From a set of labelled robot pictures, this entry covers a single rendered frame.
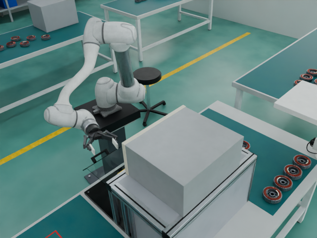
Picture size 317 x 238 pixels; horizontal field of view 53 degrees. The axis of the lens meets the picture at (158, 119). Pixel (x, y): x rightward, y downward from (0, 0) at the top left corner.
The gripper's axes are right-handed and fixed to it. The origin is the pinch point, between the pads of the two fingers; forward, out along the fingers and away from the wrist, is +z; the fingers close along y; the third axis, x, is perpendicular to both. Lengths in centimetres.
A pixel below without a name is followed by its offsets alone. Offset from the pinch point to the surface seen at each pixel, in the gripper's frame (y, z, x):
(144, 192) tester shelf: -7.9, 29.5, -9.7
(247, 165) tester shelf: -62, 40, -5
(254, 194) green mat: -81, 34, -38
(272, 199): -85, 44, -34
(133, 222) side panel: -1.8, 30.8, -25.0
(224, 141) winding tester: -45, 39, 15
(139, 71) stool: -110, -181, -37
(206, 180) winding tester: -30, 48, 4
